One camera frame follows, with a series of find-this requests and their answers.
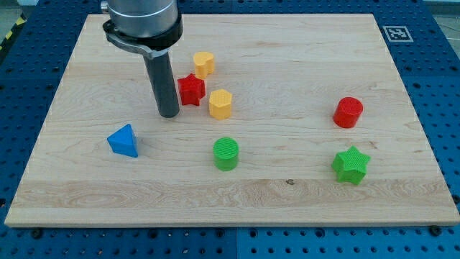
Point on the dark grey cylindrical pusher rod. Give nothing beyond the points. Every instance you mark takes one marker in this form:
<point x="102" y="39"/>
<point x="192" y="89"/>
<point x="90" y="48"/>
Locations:
<point x="163" y="86"/>

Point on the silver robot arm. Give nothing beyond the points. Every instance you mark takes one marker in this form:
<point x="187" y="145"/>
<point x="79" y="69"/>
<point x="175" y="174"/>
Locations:
<point x="148" y="28"/>

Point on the blue triangle block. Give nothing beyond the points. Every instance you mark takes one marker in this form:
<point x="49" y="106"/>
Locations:
<point x="124" y="142"/>

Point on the red star block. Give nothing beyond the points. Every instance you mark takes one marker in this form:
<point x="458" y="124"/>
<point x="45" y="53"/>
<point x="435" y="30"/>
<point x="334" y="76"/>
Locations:
<point x="191" y="89"/>

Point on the yellow heart block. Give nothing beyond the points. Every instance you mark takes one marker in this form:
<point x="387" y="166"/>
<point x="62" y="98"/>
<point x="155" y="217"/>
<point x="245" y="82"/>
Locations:
<point x="204" y="64"/>

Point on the yellow hexagon block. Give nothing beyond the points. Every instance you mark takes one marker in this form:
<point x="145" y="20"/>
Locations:
<point x="220" y="104"/>

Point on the green cylinder block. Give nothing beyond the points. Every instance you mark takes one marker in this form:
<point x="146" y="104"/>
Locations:
<point x="226" y="153"/>

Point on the wooden board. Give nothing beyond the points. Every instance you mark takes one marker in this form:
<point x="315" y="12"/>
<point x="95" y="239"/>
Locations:
<point x="287" y="74"/>

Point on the red cylinder block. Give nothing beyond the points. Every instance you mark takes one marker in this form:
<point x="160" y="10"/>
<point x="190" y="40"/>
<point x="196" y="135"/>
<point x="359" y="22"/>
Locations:
<point x="348" y="112"/>

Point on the green star block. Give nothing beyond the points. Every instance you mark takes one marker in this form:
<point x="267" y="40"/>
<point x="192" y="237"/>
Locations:
<point x="350" y="165"/>

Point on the white fiducial marker tag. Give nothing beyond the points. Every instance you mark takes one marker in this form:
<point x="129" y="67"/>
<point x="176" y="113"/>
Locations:
<point x="397" y="33"/>

